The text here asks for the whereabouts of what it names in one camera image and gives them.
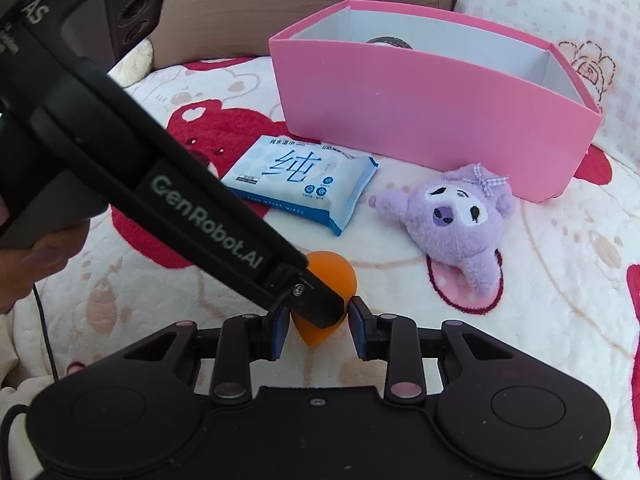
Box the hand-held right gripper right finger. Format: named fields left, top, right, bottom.
left=348, top=296, right=523, bottom=403

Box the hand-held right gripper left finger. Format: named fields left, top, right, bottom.
left=122, top=305, right=292, bottom=406

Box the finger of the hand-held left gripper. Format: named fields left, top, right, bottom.
left=274, top=261, right=348, bottom=331

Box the orange makeup sponge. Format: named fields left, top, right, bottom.
left=292, top=250, right=358, bottom=348

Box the blue white wet wipes pack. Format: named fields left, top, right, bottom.
left=220, top=134, right=380, bottom=237

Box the purple plush toy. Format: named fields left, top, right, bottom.
left=369, top=162, right=518, bottom=297

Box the pink cardboard box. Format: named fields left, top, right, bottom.
left=268, top=1, right=603, bottom=205

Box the person's left hand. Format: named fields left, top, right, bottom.
left=0, top=221, right=92, bottom=315

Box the grey bunny plush toy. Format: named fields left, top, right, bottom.
left=107, top=39, right=154, bottom=87

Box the red bear printed blanket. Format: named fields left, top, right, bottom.
left=0, top=55, right=640, bottom=461

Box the pink checked cartoon pillow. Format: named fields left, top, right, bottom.
left=452, top=0, right=640, bottom=176

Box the black cable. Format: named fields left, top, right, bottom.
left=0, top=282, right=58, bottom=466

